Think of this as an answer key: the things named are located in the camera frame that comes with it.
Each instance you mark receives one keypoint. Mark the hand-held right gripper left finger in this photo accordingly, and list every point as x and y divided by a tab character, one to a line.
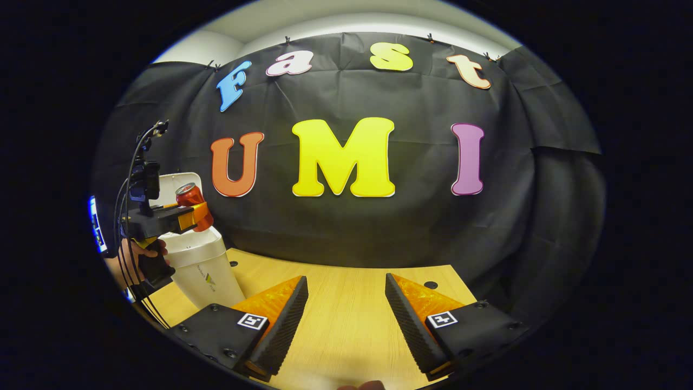
287	325

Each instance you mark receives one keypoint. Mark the wooden desktop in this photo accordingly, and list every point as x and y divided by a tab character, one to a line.
352	314

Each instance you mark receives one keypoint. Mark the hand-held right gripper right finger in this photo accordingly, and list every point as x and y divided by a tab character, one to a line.
414	325

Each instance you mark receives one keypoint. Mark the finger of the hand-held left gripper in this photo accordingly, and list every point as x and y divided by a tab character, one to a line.
187	218

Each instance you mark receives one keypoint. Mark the black backdrop cloth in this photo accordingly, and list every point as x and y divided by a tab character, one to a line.
352	216

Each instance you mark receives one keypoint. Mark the white desktop garbage bin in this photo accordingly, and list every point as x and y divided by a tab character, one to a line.
206	265

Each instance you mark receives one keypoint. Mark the computer monitor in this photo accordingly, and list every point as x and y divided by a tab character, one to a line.
97	225

